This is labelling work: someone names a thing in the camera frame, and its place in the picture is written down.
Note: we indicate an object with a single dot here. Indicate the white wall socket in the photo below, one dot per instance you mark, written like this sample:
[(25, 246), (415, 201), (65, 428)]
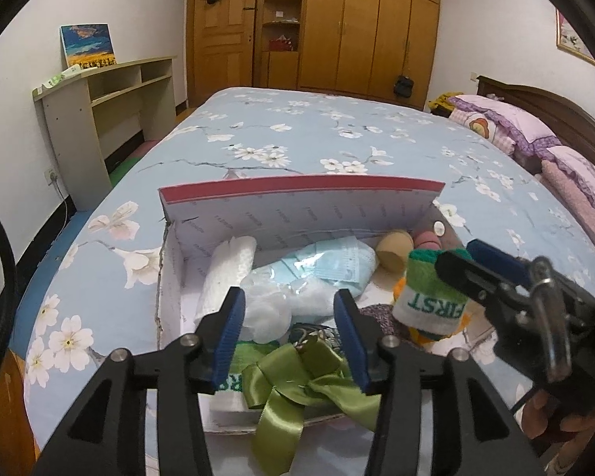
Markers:
[(50, 176)]

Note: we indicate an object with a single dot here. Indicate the pink purple cartoon pillow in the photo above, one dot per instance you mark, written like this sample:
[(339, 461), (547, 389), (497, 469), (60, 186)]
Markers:
[(505, 126)]

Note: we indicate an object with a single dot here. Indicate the beige shelf desk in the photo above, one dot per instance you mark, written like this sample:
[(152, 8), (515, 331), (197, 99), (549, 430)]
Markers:
[(74, 134)]

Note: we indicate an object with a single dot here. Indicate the red white cardboard box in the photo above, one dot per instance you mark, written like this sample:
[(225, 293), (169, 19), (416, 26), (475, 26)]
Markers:
[(302, 213)]

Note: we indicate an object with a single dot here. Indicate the person's right hand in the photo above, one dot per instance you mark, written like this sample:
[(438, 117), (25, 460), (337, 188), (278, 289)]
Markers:
[(540, 416)]

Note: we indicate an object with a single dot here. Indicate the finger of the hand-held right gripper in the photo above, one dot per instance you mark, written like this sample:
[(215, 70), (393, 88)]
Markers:
[(496, 260), (456, 267)]

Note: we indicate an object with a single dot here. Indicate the blue landscape painting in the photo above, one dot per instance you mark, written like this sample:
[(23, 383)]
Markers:
[(88, 45)]

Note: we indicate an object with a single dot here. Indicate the red items on shelf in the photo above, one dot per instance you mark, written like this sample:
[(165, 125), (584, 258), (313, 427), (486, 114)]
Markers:
[(280, 43)]

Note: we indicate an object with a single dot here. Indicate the green white pack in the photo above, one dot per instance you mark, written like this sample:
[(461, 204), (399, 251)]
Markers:
[(59, 79)]

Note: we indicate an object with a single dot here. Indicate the framed wall picture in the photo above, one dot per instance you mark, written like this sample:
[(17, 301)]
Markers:
[(575, 37)]

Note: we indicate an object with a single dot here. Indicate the light blue face masks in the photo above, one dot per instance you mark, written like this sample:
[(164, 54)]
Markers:
[(327, 263)]

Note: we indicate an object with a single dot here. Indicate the white gauze roll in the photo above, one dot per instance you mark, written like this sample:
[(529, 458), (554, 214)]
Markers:
[(228, 272)]

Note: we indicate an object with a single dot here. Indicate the green floor mat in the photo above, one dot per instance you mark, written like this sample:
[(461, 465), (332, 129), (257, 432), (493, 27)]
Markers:
[(124, 168)]

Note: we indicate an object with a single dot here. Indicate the pink makeup sponge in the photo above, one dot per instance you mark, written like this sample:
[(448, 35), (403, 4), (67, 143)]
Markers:
[(426, 240)]

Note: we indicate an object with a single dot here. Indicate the yellow item by pillow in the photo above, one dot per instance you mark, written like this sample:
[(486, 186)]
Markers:
[(444, 103)]

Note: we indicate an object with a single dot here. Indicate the black hanging bag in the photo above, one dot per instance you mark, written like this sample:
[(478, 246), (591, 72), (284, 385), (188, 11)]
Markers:
[(402, 87)]

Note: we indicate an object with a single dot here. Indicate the dark wooden headboard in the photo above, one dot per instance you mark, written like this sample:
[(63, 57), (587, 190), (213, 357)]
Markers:
[(575, 114)]

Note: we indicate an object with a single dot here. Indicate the wooden wardrobe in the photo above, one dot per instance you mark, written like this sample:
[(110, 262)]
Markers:
[(357, 34)]

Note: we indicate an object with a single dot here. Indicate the wooden desk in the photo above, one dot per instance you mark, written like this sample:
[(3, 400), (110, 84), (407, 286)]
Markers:
[(0, 406)]

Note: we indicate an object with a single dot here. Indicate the green ribbon bow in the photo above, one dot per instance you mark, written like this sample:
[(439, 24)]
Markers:
[(277, 406)]

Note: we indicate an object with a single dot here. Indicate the beige makeup sponge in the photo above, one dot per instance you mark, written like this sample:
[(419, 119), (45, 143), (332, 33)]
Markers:
[(394, 250)]

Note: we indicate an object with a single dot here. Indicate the small white round pad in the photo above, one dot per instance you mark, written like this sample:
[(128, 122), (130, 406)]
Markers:
[(439, 228)]

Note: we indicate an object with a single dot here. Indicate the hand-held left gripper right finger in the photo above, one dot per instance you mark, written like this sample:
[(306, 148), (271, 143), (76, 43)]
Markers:
[(349, 337)]

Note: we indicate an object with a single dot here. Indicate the white cotton pads bag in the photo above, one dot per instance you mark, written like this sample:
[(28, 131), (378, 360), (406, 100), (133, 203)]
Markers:
[(272, 307)]

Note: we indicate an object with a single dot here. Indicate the dark patterned cloth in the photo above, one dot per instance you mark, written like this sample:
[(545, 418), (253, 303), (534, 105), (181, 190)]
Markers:
[(307, 334)]

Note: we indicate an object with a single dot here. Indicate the purple knitted cloth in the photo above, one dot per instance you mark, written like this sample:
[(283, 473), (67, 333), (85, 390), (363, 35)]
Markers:
[(382, 317)]

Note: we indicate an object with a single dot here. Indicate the floral blue bedspread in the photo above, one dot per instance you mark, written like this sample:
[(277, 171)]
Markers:
[(327, 129)]

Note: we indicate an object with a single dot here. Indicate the pink purple frilled pillow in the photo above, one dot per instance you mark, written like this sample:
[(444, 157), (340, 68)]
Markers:
[(577, 178)]

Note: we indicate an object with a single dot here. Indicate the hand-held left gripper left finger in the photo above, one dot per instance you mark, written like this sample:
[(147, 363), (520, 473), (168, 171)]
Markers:
[(228, 327)]

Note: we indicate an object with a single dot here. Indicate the wooden door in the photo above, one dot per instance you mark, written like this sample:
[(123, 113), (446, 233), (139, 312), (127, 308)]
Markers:
[(223, 59)]

